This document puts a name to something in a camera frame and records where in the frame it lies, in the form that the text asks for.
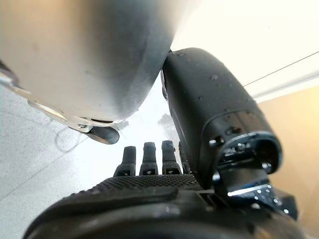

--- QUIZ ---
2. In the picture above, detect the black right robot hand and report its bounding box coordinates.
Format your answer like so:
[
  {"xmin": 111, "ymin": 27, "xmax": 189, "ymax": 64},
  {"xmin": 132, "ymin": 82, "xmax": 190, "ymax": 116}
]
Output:
[{"xmin": 23, "ymin": 47, "xmax": 309, "ymax": 239}]

